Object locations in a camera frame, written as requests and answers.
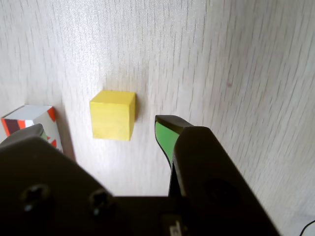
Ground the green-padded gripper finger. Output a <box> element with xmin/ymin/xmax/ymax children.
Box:
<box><xmin>154</xmin><ymin>115</ymin><xmax>283</xmax><ymax>236</ymax></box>

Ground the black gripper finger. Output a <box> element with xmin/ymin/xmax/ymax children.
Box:
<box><xmin>0</xmin><ymin>123</ymin><xmax>116</xmax><ymax>236</ymax></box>

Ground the red and white carton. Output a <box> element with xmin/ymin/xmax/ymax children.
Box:
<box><xmin>0</xmin><ymin>105</ymin><xmax>64</xmax><ymax>154</ymax></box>

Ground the yellow wooden cube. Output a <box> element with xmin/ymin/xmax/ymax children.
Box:
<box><xmin>89</xmin><ymin>90</ymin><xmax>137</xmax><ymax>142</ymax></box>

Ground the black power cable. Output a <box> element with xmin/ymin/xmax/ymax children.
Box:
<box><xmin>301</xmin><ymin>220</ymin><xmax>315</xmax><ymax>236</ymax></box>

